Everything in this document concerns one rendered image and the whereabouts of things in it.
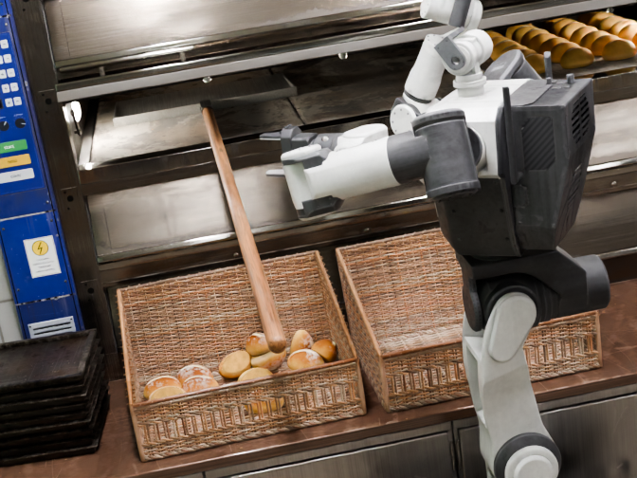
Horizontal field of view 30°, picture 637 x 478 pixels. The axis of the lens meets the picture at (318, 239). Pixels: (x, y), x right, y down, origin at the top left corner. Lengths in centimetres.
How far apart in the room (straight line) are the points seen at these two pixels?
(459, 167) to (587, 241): 139
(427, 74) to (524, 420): 77
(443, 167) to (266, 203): 118
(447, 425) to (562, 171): 91
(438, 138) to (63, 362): 130
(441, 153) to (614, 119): 137
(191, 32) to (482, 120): 109
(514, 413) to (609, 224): 108
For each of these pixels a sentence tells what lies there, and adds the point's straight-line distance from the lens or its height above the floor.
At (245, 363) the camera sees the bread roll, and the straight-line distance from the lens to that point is 316.
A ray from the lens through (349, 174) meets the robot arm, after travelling 212.
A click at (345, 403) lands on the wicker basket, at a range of 287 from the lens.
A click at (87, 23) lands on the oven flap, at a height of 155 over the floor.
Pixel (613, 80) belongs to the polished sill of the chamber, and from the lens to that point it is 334.
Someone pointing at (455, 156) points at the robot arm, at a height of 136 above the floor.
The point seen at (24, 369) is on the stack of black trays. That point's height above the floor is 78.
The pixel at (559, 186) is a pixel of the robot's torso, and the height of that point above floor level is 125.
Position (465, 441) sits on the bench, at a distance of 293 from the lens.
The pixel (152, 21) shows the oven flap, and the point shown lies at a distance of 306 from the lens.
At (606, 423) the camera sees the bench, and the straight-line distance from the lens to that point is 303.
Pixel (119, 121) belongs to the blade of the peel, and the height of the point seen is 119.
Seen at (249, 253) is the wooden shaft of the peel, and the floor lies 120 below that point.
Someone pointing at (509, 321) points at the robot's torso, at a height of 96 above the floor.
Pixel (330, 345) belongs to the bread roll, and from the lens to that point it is 311.
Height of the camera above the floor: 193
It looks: 19 degrees down
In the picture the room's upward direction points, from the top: 9 degrees counter-clockwise
